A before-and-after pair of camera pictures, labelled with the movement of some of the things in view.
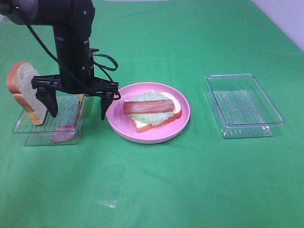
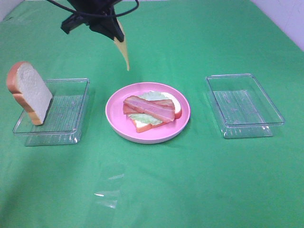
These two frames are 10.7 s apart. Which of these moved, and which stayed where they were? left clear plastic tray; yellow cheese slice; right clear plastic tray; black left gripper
Moved: yellow cheese slice; black left gripper
Stayed: right clear plastic tray; left clear plastic tray
